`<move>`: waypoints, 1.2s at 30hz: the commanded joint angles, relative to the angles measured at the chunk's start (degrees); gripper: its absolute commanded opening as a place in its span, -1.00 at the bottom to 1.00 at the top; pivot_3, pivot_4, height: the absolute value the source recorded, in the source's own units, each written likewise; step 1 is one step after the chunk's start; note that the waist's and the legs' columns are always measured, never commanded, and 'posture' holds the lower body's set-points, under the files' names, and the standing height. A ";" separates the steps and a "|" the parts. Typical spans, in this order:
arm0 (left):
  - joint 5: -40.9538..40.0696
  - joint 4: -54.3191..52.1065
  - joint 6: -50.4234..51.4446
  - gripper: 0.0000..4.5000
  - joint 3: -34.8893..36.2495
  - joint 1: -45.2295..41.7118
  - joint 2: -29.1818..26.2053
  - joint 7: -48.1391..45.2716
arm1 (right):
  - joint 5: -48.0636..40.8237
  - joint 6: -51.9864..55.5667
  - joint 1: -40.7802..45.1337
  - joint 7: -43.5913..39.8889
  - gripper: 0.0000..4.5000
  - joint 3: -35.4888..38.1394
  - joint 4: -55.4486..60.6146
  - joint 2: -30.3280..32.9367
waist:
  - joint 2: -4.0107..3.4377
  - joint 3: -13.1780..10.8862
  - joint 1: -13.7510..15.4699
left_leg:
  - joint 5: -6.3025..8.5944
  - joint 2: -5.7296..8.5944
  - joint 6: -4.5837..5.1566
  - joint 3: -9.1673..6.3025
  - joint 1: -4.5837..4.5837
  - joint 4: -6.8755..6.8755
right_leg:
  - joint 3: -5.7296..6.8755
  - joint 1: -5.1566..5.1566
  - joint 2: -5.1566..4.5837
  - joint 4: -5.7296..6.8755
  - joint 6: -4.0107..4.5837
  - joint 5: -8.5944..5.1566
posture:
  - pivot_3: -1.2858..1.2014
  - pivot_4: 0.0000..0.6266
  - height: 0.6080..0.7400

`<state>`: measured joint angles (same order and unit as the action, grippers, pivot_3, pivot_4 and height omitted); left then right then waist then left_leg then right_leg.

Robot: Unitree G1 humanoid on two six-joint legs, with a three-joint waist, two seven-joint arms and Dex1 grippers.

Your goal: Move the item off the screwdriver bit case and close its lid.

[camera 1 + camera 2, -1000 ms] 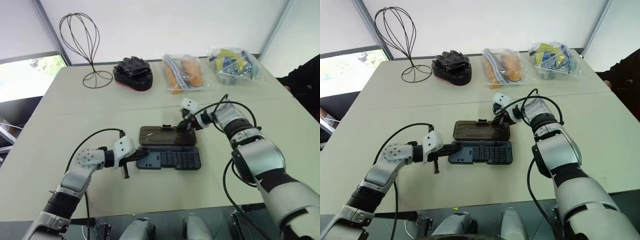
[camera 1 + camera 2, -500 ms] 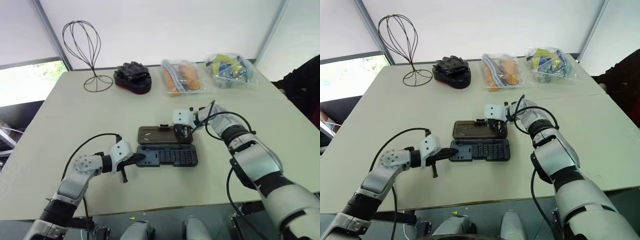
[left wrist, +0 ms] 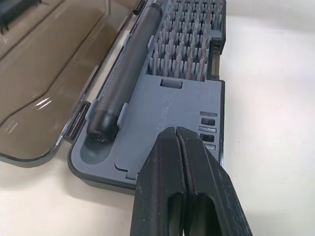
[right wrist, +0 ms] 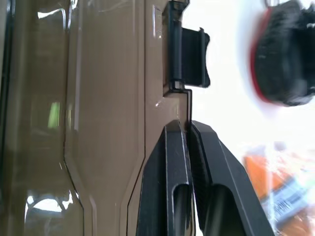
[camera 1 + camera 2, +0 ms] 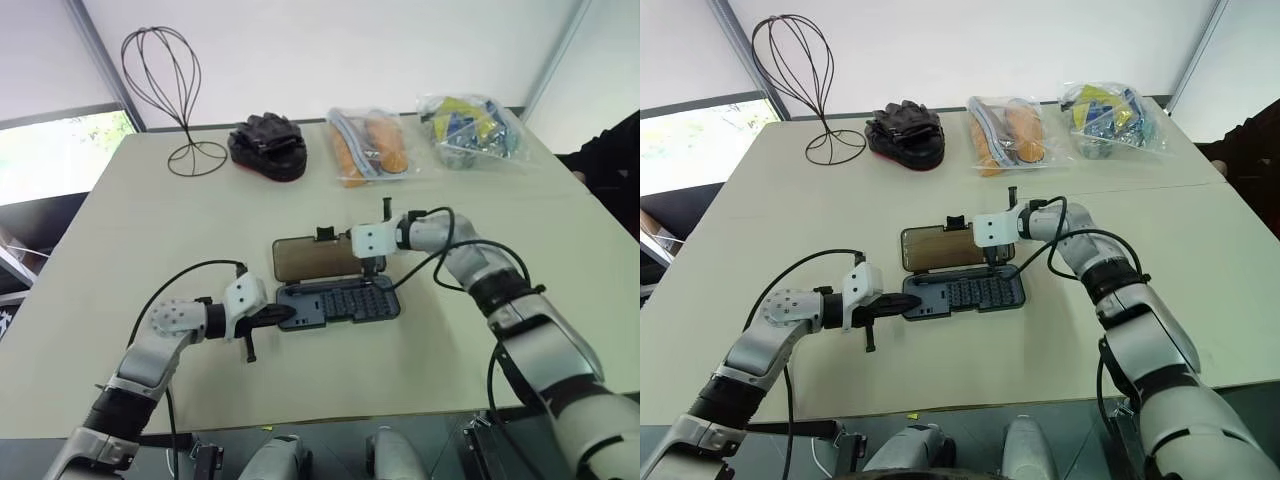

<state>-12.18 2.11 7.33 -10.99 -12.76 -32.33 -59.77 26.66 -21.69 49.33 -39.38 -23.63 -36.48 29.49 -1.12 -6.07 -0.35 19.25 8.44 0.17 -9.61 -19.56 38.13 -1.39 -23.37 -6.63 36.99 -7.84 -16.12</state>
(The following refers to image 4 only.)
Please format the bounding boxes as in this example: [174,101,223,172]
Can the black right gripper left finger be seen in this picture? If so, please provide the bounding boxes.
[136,119,199,236]

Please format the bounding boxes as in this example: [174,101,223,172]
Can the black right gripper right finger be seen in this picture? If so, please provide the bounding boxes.
[187,120,276,236]

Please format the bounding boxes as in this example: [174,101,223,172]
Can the translucent screwdriver bit case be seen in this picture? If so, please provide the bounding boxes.
[0,0,211,236]

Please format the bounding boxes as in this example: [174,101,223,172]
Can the orange plastic-wrapped packet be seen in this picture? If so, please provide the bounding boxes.
[242,142,315,236]

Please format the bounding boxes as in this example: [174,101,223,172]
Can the black and red round object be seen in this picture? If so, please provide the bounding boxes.
[249,0,315,107]

